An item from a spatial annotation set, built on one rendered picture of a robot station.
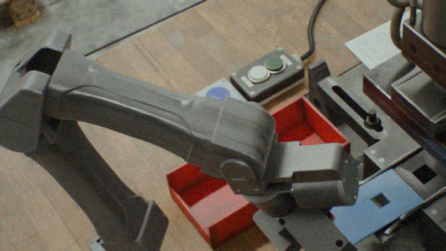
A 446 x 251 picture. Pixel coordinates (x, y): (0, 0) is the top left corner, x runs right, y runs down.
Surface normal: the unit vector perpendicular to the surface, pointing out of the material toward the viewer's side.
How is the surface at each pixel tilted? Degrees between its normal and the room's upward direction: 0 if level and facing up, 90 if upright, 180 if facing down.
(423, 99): 0
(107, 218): 81
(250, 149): 29
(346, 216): 4
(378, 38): 1
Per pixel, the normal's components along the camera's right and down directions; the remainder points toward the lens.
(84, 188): -0.18, 0.75
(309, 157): -0.38, -0.65
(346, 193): 0.90, -0.08
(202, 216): -0.10, -0.65
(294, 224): -0.43, -0.38
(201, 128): 0.23, -0.57
